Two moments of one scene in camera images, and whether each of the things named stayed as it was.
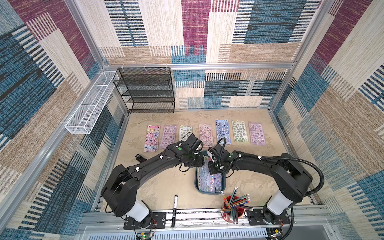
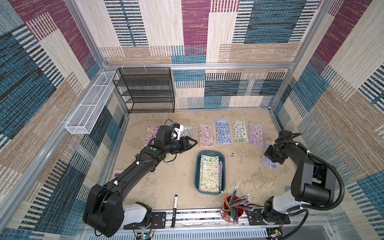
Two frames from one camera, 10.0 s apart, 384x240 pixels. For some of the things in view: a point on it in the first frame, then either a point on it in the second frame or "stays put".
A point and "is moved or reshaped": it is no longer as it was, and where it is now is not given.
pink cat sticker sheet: x=152 y=140 stays put
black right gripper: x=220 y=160 → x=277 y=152
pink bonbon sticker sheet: x=205 y=135 stays put
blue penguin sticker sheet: x=222 y=131 stays put
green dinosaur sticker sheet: x=183 y=131 stays put
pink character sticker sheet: x=257 y=134 stays put
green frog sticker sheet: x=240 y=131 stays put
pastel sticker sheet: x=208 y=182 is moved or reshaped
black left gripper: x=201 y=163 → x=186 y=142
